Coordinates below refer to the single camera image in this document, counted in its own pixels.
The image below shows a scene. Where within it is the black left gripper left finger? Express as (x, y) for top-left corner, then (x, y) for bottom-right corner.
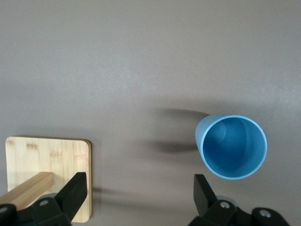
(0, 171), (87, 226)

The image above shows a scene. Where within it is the brown table mat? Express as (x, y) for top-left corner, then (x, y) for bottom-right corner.
(0, 0), (301, 226)

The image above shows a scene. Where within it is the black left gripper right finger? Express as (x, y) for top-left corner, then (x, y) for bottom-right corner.
(189, 174), (292, 226)

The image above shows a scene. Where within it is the blue plastic cup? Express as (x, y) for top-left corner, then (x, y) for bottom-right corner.
(194, 113), (269, 181)

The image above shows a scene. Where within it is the wooden cup rack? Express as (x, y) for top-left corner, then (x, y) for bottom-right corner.
(0, 136), (93, 224)

